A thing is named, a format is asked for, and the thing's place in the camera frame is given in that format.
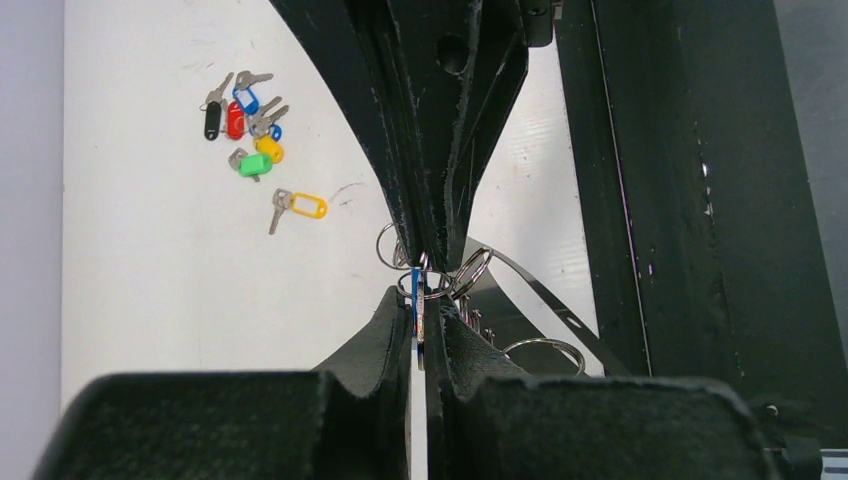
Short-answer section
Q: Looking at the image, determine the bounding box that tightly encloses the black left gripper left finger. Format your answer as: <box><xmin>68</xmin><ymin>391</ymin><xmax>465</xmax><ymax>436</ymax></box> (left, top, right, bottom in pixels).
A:
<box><xmin>33</xmin><ymin>287</ymin><xmax>411</xmax><ymax>479</ymax></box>

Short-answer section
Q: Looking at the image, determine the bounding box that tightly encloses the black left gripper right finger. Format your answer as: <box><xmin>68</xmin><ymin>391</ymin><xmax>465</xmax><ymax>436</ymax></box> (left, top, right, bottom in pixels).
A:
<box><xmin>423</xmin><ymin>299</ymin><xmax>776</xmax><ymax>479</ymax></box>

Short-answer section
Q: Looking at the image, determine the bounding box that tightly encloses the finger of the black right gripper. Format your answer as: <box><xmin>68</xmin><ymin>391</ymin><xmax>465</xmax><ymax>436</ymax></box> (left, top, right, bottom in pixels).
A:
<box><xmin>390</xmin><ymin>1</ymin><xmax>528</xmax><ymax>271</ymax></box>
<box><xmin>272</xmin><ymin>1</ymin><xmax>435</xmax><ymax>259</ymax></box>

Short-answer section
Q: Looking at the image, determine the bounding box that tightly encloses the blue capped silver key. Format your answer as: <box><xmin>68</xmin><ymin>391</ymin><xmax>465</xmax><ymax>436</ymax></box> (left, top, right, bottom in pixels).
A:
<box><xmin>411</xmin><ymin>267</ymin><xmax>426</xmax><ymax>371</ymax></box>

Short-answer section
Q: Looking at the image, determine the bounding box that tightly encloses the blue tagged key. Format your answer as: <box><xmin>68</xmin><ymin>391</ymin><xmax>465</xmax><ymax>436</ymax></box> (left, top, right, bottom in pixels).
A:
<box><xmin>232</xmin><ymin>70</ymin><xmax>274</xmax><ymax>115</ymax></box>

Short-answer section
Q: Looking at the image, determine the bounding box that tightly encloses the yellow capped key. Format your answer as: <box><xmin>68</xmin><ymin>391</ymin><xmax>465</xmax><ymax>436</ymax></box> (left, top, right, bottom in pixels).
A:
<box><xmin>247</xmin><ymin>96</ymin><xmax>289</xmax><ymax>164</ymax></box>

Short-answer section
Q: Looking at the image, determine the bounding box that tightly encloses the red tagged key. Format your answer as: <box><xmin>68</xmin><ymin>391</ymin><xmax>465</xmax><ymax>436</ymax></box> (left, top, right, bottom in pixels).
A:
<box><xmin>225</xmin><ymin>101</ymin><xmax>246</xmax><ymax>140</ymax></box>

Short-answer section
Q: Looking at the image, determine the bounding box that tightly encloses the black tagged key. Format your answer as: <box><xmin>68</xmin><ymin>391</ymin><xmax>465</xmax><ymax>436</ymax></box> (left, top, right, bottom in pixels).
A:
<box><xmin>200</xmin><ymin>72</ymin><xmax>234</xmax><ymax>141</ymax></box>

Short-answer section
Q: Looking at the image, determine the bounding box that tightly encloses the green tagged key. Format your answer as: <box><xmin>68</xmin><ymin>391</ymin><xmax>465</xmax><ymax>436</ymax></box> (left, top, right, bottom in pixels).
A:
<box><xmin>228</xmin><ymin>148</ymin><xmax>273</xmax><ymax>182</ymax></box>

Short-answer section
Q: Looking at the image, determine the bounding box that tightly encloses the yellow tagged key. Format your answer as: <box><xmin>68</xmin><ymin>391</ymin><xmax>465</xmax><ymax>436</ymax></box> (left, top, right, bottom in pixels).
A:
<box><xmin>268</xmin><ymin>188</ymin><xmax>329</xmax><ymax>235</ymax></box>

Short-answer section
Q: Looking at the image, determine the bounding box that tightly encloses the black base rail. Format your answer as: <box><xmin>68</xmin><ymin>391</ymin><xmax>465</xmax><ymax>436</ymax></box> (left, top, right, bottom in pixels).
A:
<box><xmin>555</xmin><ymin>1</ymin><xmax>847</xmax><ymax>447</ymax></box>

